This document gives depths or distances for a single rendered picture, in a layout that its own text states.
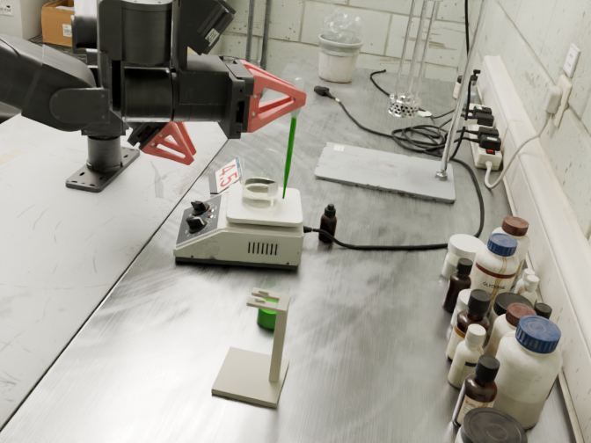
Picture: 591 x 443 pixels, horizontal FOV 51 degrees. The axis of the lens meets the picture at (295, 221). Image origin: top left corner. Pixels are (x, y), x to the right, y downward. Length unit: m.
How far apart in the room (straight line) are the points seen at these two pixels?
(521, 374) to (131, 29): 0.56
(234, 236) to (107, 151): 0.39
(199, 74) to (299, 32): 2.78
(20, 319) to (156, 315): 0.17
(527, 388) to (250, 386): 0.32
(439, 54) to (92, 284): 2.69
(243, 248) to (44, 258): 0.30
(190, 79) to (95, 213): 0.53
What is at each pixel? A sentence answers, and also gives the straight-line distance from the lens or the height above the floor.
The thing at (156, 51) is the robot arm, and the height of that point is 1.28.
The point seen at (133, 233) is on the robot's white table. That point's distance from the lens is 1.07.
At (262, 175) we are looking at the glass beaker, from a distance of 0.95.
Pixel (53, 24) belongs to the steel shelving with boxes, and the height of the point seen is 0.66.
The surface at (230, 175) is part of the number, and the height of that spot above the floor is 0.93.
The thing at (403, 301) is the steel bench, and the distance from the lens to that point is 0.98.
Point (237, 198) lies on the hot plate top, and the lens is 1.01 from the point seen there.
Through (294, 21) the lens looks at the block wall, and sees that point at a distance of 3.41.
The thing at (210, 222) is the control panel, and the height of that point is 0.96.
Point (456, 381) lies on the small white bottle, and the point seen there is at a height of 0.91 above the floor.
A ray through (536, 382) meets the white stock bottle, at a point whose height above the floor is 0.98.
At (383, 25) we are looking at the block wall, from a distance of 3.36.
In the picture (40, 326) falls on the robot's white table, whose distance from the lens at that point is 0.89.
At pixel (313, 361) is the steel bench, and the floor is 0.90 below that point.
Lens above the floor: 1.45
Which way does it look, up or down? 29 degrees down
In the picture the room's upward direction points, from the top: 7 degrees clockwise
